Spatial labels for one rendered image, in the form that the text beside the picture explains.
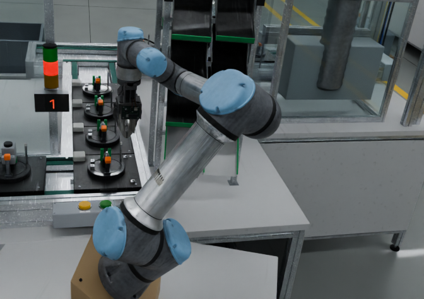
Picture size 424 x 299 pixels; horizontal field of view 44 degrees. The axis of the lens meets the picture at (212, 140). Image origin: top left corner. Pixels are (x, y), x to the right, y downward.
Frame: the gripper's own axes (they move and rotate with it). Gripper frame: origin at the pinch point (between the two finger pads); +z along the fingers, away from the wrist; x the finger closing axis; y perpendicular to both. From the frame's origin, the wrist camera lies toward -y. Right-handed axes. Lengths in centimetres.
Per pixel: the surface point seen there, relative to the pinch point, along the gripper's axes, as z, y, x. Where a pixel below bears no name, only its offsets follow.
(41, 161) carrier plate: 26.2, -27.5, -28.6
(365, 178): 67, -67, 141
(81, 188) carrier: 26.2, -8.4, -14.3
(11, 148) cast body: 14.9, -18.2, -37.6
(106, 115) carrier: 24, -63, -2
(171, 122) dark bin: 2.4, -12.0, 16.9
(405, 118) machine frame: 33, -73, 159
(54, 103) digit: 2.6, -29.2, -23.1
